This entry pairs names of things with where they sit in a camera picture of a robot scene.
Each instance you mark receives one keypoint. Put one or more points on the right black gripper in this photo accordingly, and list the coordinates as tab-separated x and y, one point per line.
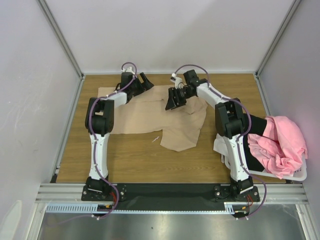
177	96

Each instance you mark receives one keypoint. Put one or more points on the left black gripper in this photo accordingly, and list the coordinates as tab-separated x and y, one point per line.
146	86

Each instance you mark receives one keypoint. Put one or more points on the beige t shirt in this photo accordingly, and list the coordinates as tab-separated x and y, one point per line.
146	113

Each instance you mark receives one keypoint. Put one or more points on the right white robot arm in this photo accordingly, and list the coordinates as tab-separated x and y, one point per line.
230	122

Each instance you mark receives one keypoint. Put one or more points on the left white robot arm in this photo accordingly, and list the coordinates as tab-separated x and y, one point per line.
99	121

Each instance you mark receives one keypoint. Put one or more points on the white t shirt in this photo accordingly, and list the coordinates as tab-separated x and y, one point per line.
220	147

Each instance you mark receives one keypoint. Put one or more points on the black t shirt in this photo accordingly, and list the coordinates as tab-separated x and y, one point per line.
258	126

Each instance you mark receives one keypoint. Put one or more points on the pink t shirt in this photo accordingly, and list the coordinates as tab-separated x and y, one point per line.
281	148

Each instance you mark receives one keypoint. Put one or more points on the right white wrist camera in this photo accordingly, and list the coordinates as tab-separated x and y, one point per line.
178	82

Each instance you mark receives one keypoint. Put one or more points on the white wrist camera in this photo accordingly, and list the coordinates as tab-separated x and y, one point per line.
178	82
127	69

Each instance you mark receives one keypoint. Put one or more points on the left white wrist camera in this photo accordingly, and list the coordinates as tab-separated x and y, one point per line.
127	69

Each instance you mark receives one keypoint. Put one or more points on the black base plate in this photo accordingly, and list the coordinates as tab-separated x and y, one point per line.
182	194

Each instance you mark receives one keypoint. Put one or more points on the left aluminium frame post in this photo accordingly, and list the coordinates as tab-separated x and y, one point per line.
59	36

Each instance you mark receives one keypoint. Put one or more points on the aluminium frame post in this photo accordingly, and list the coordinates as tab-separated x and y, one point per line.
59	36
281	30

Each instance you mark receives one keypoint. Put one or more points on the slotted cable duct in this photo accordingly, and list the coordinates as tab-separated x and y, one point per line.
94	208

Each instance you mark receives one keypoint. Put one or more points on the right aluminium frame post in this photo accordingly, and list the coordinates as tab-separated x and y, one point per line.
281	30

